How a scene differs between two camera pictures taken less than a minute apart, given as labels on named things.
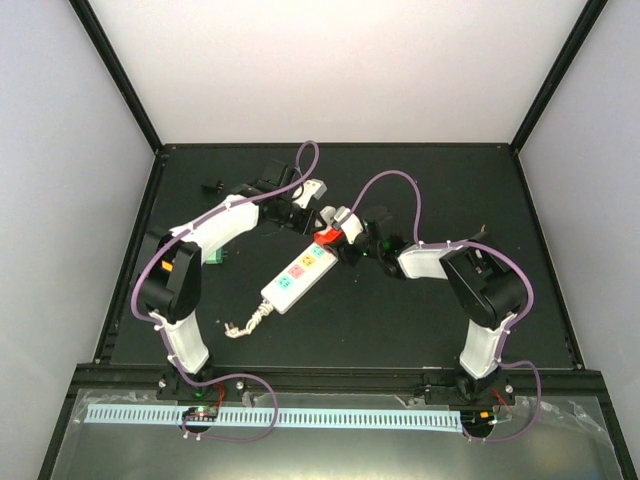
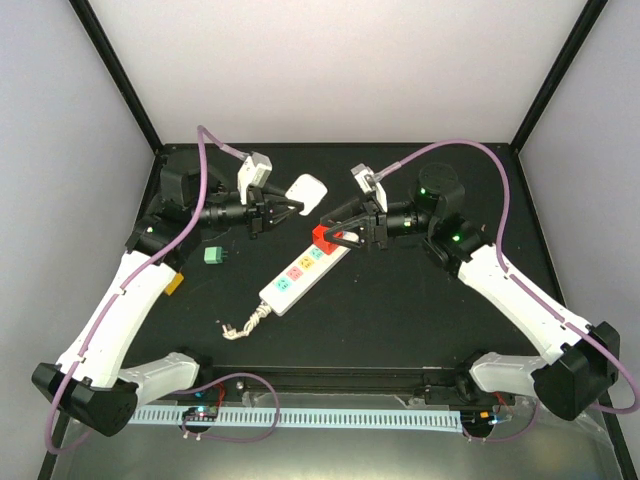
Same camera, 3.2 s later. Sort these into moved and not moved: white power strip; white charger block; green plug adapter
Moved: white charger block
Not moved: white power strip; green plug adapter
